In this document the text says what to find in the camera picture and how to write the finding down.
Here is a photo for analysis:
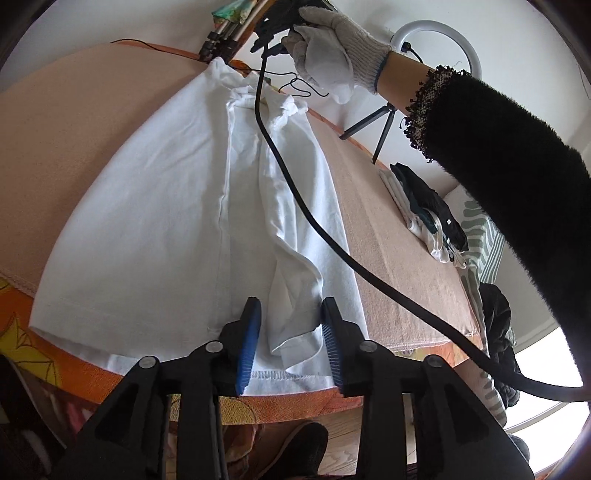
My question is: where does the white t-shirt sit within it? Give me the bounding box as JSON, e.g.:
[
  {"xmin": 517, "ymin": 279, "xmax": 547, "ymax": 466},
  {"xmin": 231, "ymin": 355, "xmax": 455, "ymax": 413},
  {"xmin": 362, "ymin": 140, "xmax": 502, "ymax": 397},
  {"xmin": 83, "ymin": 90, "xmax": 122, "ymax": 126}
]
[{"xmin": 30, "ymin": 60, "xmax": 365, "ymax": 396}]

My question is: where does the black sleeved right forearm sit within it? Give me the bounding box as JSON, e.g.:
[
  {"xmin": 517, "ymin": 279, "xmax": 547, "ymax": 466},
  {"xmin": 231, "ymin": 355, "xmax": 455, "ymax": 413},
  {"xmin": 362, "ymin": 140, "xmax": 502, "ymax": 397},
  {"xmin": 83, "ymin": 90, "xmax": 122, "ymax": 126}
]
[{"xmin": 370, "ymin": 51, "xmax": 590, "ymax": 402}]

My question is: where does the white gloved right hand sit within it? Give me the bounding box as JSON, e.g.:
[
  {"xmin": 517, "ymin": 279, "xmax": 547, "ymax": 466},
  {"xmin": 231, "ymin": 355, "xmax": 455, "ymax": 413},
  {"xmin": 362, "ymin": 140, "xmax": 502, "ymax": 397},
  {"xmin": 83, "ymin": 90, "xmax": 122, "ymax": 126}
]
[{"xmin": 281, "ymin": 6, "xmax": 391, "ymax": 105}]

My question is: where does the colourful floral scarf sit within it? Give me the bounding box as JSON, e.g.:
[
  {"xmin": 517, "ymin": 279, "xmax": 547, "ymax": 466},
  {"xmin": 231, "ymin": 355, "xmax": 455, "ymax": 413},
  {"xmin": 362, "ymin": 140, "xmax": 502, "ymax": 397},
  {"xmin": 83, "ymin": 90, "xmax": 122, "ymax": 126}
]
[{"xmin": 211, "ymin": 0, "xmax": 259, "ymax": 25}]

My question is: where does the grey folded tripod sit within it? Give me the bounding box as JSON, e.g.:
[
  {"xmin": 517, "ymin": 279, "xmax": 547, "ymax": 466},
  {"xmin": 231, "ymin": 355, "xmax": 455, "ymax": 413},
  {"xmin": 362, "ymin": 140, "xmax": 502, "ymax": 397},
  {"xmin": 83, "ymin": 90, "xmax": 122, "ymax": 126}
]
[{"xmin": 197, "ymin": 0, "xmax": 273, "ymax": 64}]

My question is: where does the black mini tripod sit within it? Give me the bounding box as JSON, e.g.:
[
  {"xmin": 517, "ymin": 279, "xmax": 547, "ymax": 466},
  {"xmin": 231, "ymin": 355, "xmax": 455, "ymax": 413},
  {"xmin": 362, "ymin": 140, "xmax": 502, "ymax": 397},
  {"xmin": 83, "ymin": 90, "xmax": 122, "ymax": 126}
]
[{"xmin": 338, "ymin": 102, "xmax": 400, "ymax": 165}]

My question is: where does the black folded garment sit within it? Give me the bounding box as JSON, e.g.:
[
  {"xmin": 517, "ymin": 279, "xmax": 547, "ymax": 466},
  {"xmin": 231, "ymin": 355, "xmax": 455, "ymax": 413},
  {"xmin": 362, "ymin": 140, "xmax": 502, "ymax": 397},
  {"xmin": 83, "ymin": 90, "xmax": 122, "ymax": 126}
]
[{"xmin": 390, "ymin": 163, "xmax": 469, "ymax": 253}]

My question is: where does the thin black cable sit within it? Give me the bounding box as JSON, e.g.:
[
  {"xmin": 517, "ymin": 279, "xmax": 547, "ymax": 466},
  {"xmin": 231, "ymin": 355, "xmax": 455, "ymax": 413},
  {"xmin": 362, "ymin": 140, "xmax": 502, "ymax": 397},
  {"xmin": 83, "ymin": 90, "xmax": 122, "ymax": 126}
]
[{"xmin": 110, "ymin": 38, "xmax": 332, "ymax": 99}]

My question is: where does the thick black gripper cable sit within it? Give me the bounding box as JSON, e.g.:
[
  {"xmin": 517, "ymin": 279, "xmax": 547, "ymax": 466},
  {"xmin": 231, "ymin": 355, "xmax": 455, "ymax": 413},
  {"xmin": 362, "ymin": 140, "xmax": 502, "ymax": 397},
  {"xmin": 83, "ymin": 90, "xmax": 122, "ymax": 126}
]
[{"xmin": 252, "ymin": 50, "xmax": 591, "ymax": 403}]

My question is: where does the white ring light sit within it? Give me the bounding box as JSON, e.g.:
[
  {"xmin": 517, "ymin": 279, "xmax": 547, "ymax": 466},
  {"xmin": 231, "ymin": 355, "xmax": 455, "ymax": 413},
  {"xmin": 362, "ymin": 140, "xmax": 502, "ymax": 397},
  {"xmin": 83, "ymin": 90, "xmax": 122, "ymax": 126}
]
[{"xmin": 390, "ymin": 20, "xmax": 483, "ymax": 79}]

